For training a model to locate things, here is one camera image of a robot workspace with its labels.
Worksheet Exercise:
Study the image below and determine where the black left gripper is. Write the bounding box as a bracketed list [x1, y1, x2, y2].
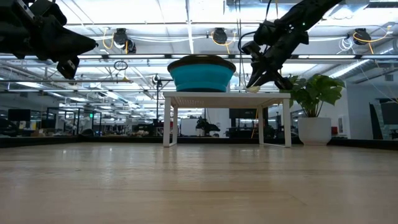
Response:
[0, 0, 98, 80]

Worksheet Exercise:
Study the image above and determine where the black background monitor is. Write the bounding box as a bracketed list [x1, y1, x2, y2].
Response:
[229, 108, 269, 119]

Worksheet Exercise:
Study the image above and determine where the green plant in white pot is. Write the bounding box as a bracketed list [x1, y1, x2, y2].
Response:
[279, 73, 346, 146]

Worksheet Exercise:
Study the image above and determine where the white perforated shelf riser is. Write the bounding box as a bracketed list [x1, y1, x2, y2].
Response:
[162, 91, 292, 148]

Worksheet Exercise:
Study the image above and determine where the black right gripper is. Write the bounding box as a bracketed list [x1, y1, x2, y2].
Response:
[246, 20, 310, 91]

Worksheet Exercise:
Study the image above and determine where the black ceiling cable reel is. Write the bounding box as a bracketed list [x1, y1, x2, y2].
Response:
[112, 27, 137, 54]
[211, 27, 229, 45]
[353, 27, 372, 46]

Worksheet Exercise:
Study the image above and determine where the blue collapsible bowl grey rim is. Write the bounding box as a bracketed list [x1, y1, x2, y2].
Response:
[167, 54, 237, 93]

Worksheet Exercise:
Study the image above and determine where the dark background screen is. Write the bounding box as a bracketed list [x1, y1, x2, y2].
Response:
[7, 108, 32, 122]

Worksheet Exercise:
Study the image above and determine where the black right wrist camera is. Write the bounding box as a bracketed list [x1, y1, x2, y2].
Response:
[241, 40, 262, 60]

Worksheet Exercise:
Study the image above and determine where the black hanging cable loop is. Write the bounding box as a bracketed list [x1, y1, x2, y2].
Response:
[113, 60, 129, 72]

